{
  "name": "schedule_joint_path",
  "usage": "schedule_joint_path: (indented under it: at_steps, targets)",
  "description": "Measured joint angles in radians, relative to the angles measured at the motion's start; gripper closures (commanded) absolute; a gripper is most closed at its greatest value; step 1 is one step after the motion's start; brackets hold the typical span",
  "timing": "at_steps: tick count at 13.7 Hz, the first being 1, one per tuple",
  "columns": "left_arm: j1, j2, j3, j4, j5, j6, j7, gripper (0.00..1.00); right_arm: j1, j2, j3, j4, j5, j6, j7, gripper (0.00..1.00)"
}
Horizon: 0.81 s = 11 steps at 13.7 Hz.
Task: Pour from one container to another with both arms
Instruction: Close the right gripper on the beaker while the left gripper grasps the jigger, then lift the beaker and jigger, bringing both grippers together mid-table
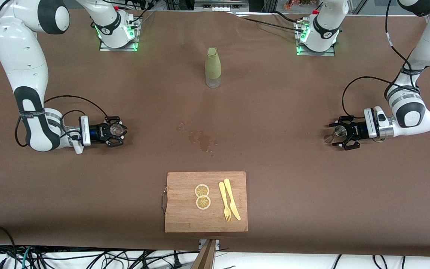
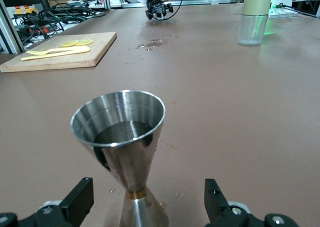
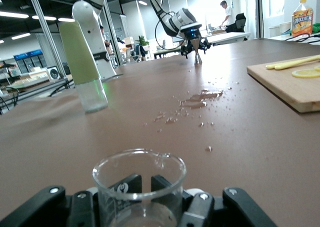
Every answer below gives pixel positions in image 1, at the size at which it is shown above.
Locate yellow plastic fork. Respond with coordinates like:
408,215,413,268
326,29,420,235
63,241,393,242
219,182,233,222

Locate clear glass cup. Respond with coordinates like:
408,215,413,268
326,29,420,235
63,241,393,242
110,124,125,141

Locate black cable across table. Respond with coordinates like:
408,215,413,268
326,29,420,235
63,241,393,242
237,10,307,34

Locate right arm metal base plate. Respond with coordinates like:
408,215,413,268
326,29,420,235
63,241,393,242
99,17,141,52

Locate tangled black floor cables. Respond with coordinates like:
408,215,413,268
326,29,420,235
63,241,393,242
0,245,186,269

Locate brown table cover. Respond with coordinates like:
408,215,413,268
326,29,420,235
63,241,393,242
0,7,430,258

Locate bamboo cutting board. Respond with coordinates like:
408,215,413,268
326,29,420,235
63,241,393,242
161,171,249,233

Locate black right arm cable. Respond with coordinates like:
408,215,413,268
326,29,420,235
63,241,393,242
15,95,109,147

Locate teal floor cable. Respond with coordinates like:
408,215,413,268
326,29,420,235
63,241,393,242
20,246,33,269

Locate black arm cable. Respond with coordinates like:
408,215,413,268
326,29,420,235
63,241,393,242
15,95,109,147
342,0,430,121

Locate green sleeved glass bottle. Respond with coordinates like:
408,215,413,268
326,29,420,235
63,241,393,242
205,47,222,89

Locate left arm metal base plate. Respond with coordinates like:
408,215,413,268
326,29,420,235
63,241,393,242
295,21,336,57

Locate steel measuring jigger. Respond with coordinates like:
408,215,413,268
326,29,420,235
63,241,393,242
323,126,347,145

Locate wooden post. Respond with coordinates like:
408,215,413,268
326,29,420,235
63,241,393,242
191,239,217,269

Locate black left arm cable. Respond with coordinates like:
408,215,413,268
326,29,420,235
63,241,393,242
342,0,430,121

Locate yellow plastic knife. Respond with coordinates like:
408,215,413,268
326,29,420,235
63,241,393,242
224,178,242,221

